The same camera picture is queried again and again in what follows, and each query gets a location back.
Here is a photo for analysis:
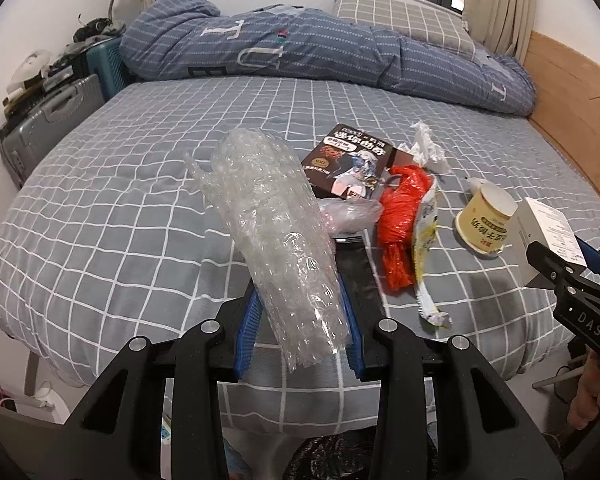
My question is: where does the small white cardboard box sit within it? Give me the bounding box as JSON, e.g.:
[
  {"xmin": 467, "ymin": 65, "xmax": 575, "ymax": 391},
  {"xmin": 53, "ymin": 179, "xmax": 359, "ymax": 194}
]
[{"xmin": 507, "ymin": 197, "xmax": 586, "ymax": 289}]

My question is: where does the clear bubble wrap roll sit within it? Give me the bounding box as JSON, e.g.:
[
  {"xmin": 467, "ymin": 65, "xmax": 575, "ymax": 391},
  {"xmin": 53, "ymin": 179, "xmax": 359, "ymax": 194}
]
[{"xmin": 186, "ymin": 128, "xmax": 350, "ymax": 370}]

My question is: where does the black plastic bag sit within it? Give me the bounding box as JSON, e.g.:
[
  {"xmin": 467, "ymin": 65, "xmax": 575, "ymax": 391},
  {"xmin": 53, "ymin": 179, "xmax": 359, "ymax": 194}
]
[{"xmin": 335, "ymin": 236, "xmax": 387, "ymax": 382}]

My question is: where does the yellow paper cup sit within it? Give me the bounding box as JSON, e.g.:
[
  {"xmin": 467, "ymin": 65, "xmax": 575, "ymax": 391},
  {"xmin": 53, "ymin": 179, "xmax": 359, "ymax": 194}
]
[{"xmin": 454, "ymin": 183, "xmax": 518, "ymax": 257}]

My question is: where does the clear pink plastic bag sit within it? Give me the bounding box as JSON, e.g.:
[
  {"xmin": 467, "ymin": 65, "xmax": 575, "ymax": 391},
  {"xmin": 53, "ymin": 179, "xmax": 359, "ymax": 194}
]
[{"xmin": 317, "ymin": 197, "xmax": 384, "ymax": 236}]

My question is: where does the yellow white snack wrapper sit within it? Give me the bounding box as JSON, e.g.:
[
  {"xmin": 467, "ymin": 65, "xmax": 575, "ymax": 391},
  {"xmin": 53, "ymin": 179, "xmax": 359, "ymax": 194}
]
[{"xmin": 412, "ymin": 176, "xmax": 452, "ymax": 328}]

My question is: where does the red plastic bag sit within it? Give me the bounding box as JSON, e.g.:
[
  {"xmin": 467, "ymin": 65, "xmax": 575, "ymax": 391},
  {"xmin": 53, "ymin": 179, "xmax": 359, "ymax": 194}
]
[{"xmin": 377, "ymin": 165, "xmax": 432, "ymax": 294}]

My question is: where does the dark snack box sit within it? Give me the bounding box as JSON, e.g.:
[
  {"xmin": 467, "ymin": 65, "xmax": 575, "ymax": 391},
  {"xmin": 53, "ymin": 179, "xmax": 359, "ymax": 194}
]
[{"xmin": 302, "ymin": 124, "xmax": 413, "ymax": 200}]

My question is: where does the black lined trash bin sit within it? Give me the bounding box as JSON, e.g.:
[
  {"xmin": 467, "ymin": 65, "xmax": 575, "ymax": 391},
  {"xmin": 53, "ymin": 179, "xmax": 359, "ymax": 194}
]
[{"xmin": 283, "ymin": 426, "xmax": 376, "ymax": 480}]

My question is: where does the person's right hand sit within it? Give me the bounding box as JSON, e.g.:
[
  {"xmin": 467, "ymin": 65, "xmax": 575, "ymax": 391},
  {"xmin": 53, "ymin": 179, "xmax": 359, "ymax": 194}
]
[{"xmin": 568, "ymin": 350, "xmax": 600, "ymax": 430}]

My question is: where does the grey checked bed sheet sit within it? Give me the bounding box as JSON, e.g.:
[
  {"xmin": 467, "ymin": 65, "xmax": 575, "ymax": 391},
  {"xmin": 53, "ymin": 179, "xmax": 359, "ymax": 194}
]
[{"xmin": 0, "ymin": 75, "xmax": 600, "ymax": 438}]

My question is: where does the crumpled white tissue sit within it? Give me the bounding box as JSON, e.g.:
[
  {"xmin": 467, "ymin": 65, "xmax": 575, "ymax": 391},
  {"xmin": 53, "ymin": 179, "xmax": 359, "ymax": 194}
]
[{"xmin": 398, "ymin": 120, "xmax": 451, "ymax": 174}]

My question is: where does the white power strip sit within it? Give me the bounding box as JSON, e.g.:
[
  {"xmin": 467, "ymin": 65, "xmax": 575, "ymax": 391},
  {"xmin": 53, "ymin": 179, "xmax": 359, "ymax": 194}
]
[{"xmin": 15, "ymin": 380, "xmax": 70, "ymax": 425}]

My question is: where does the grey checked pillow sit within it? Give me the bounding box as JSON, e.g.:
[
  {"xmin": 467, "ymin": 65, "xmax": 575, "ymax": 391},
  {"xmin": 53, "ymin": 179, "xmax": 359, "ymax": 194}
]
[{"xmin": 332, "ymin": 0, "xmax": 476, "ymax": 61}]

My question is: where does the beige curtain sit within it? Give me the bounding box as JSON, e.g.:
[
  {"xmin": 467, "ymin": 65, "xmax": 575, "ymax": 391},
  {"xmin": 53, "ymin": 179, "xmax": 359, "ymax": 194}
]
[{"xmin": 463, "ymin": 0, "xmax": 536, "ymax": 64}]

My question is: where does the grey hard suitcase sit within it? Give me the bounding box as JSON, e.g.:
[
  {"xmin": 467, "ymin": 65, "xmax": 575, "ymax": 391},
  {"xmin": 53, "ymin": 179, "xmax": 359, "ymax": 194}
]
[{"xmin": 0, "ymin": 75, "xmax": 105, "ymax": 190}]

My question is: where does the teal suitcase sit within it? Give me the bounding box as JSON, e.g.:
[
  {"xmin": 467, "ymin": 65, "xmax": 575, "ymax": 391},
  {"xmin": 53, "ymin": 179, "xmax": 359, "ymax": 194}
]
[{"xmin": 85, "ymin": 37, "xmax": 134, "ymax": 101}]

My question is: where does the clutter pile on suitcase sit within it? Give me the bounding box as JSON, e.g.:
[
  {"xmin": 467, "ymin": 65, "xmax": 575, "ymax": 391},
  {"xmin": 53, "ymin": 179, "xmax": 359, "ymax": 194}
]
[{"xmin": 1, "ymin": 18, "xmax": 125, "ymax": 128}]

